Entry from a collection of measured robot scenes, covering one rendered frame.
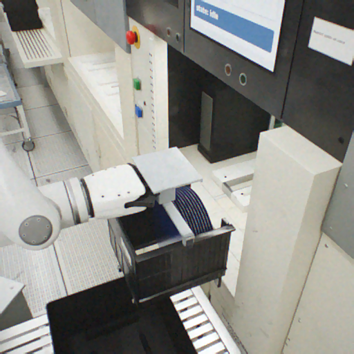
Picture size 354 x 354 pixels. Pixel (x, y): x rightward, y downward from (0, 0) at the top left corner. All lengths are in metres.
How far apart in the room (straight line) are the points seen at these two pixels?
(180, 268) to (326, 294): 0.27
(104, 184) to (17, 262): 1.74
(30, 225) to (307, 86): 0.44
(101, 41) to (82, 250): 1.37
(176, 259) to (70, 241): 1.70
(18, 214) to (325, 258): 0.47
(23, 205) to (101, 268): 1.66
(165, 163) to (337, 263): 0.35
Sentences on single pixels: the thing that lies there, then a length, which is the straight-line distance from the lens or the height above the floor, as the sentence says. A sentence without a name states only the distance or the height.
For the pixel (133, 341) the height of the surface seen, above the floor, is 0.77.
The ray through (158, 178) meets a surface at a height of 1.27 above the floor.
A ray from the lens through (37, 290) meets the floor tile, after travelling 2.21.
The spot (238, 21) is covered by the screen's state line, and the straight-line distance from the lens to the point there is 0.68.
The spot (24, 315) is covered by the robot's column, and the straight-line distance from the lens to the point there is 1.32.
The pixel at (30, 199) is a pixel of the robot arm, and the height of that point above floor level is 1.34.
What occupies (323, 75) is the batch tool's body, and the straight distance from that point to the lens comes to 0.54.
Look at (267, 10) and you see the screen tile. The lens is 0.62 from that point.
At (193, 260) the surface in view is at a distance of 0.75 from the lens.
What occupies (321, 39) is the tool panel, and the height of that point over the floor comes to 1.54.
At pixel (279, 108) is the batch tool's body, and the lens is 0.62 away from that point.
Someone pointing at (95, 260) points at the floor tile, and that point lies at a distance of 2.25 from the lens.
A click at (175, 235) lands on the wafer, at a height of 1.13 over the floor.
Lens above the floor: 1.69
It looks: 37 degrees down
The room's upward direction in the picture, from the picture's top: straight up
